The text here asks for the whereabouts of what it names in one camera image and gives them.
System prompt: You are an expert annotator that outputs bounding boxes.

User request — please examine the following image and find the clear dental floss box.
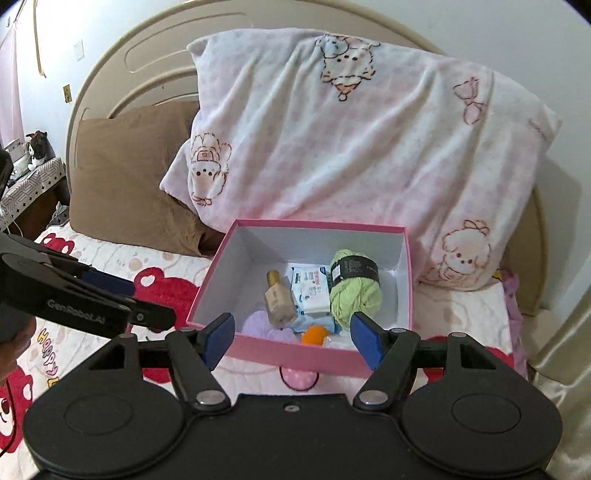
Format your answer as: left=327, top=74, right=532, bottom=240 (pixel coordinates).
left=323, top=333, right=358, bottom=352

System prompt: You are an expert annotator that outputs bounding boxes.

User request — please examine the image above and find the patterned cloth covered nightstand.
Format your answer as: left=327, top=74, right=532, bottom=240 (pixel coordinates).
left=0, top=157, right=70, bottom=241

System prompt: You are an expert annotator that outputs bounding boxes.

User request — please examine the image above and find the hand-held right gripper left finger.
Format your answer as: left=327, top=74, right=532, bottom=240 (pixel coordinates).
left=88, top=312, right=236, bottom=411

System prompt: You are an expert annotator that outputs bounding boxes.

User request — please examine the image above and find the beige foundation bottle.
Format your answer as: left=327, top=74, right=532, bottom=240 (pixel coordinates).
left=264, top=270, right=298, bottom=329

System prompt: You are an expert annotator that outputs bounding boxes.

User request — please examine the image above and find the white device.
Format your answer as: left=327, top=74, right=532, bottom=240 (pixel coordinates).
left=7, top=143, right=31, bottom=181

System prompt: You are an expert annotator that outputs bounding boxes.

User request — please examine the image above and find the beige headboard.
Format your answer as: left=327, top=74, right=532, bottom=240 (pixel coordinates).
left=65, top=0, right=548, bottom=315

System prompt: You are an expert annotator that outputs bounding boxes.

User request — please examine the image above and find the pink cardboard box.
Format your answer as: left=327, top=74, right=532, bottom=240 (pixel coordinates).
left=185, top=219, right=414, bottom=380

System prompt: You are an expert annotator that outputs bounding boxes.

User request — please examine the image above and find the golden curtain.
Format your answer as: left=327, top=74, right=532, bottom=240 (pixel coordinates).
left=526, top=300, right=591, bottom=480

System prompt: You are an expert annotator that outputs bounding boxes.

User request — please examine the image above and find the brown pillow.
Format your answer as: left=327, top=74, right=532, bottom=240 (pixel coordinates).
left=69, top=99, right=227, bottom=258

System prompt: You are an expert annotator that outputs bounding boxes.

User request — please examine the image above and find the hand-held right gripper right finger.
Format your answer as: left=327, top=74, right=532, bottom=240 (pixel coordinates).
left=350, top=311, right=506, bottom=409

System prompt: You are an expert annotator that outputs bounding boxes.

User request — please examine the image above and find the orange makeup sponge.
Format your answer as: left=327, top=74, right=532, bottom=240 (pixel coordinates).
left=301, top=325, right=329, bottom=346

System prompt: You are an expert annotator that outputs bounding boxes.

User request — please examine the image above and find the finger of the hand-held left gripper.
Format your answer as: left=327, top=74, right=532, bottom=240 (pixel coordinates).
left=117, top=302, right=177, bottom=332
left=28, top=251, right=136, bottom=296

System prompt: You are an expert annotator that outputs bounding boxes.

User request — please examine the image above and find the red bear printed blanket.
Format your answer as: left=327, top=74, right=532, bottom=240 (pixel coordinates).
left=0, top=228, right=515, bottom=462

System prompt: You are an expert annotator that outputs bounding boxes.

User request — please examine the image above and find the small white tissue pack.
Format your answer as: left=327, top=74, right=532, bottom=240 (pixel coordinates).
left=291, top=263, right=332, bottom=315

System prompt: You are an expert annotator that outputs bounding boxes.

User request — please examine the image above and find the green yarn ball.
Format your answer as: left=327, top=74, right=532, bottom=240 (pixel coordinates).
left=329, top=249, right=383, bottom=329

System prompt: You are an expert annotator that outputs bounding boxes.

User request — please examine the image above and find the purple ruffled bed sheet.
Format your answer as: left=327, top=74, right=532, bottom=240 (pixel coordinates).
left=501, top=270, right=529, bottom=377

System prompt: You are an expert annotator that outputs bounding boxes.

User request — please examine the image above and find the purple plush toy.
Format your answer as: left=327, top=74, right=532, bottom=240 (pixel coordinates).
left=242, top=310, right=301, bottom=343

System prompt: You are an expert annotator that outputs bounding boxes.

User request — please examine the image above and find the pink window curtain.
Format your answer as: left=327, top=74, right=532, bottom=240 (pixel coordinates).
left=0, top=28, right=24, bottom=148

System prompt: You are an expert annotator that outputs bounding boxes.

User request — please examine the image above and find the pink puppy print pillow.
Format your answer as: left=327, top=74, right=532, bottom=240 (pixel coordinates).
left=159, top=28, right=563, bottom=292

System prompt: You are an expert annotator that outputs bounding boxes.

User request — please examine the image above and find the blue wet wipes pack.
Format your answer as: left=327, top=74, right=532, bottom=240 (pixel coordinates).
left=290, top=264, right=342, bottom=334

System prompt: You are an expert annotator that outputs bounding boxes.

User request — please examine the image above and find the person's left hand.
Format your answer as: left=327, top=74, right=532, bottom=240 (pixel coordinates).
left=0, top=318, right=37, bottom=393

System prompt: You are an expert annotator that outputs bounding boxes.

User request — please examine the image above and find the black and white plush toy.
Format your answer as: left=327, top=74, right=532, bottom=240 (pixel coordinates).
left=25, top=130, right=56, bottom=168

